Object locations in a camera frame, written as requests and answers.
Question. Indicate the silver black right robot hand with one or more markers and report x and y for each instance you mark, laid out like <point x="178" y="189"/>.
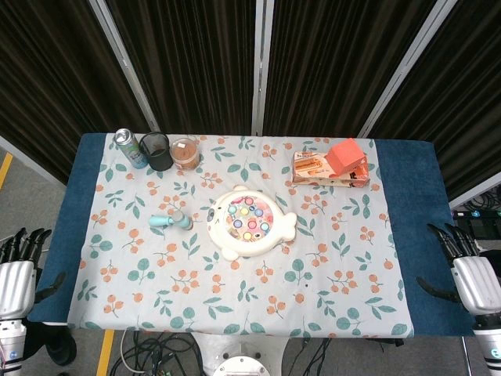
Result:
<point x="475" y="282"/>

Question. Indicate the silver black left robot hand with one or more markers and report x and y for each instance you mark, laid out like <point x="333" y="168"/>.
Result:
<point x="15" y="286"/>

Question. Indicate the teal grey toy hammer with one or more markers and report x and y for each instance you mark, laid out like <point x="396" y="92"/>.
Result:
<point x="178" y="220"/>

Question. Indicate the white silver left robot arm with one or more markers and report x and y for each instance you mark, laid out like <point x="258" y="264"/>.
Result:
<point x="11" y="344"/>

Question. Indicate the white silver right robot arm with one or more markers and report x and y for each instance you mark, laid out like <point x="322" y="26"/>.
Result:
<point x="491" y="348"/>

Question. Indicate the white fish toy game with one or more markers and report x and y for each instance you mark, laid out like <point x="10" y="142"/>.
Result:
<point x="248" y="225"/>

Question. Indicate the black rounded base foot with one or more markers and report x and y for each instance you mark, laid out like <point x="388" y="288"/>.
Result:
<point x="58" y="346"/>

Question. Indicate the blue table cover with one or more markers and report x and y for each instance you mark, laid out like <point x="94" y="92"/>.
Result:
<point x="419" y="196"/>

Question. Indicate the orange foam cube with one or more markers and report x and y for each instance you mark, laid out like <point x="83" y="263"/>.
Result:
<point x="346" y="156"/>

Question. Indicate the black folding screen panel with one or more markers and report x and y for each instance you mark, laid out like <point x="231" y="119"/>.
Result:
<point x="188" y="62"/>
<point x="336" y="62"/>
<point x="47" y="78"/>
<point x="466" y="98"/>

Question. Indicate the black mesh pen holder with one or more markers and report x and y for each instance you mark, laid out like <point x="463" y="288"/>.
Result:
<point x="156" y="154"/>

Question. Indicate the orange biscuit box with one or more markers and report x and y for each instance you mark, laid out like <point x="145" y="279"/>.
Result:
<point x="313" y="170"/>

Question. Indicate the clear jar with brown contents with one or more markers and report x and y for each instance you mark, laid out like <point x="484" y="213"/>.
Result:
<point x="185" y="154"/>

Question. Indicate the floral print tablecloth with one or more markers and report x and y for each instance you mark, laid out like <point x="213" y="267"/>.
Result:
<point x="235" y="297"/>

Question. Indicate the white robot torso base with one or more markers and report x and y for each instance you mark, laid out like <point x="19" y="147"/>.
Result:
<point x="242" y="356"/>

